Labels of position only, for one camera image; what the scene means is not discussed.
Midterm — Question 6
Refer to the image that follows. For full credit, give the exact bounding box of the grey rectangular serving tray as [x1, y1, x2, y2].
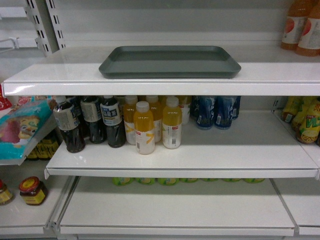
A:
[98, 45, 242, 79]

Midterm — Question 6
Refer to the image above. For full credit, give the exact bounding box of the yellow juice bottle right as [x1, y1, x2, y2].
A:
[162, 96, 182, 149]

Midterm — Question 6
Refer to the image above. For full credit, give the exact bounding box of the yellow juice bottle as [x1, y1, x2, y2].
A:
[133, 101, 155, 155]
[162, 96, 182, 149]
[123, 95, 138, 145]

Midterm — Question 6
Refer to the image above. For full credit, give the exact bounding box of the yellow juice bottle front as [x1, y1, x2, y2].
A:
[133, 101, 155, 155]

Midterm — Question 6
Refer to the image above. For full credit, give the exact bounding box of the yellow juice bottle back left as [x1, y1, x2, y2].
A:
[123, 95, 138, 145]

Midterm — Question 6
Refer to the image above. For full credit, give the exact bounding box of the blue drink bottle left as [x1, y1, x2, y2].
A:
[196, 95, 217, 130]

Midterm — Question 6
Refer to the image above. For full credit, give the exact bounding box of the dark oolong tea bottle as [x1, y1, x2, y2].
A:
[100, 95, 126, 148]

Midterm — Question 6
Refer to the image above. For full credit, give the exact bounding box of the dark tea bottle middle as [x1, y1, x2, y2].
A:
[80, 95, 107, 144]

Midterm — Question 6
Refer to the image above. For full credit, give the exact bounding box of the dark tea bottle front left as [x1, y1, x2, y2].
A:
[53, 95, 86, 153]

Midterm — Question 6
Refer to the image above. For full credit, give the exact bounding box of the white top store shelf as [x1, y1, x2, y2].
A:
[2, 45, 320, 96]

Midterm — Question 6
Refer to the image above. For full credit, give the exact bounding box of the teal cartoon snack bag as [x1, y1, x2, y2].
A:
[0, 99, 56, 160]

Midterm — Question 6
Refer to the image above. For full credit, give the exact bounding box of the red lid sauce jar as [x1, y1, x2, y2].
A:
[19, 176, 49, 206]

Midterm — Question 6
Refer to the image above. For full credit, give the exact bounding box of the yellow lemon tea bottle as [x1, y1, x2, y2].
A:
[296, 97, 320, 144]

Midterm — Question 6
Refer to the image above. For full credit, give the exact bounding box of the orange juice bottle top right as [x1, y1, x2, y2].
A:
[295, 1, 320, 57]

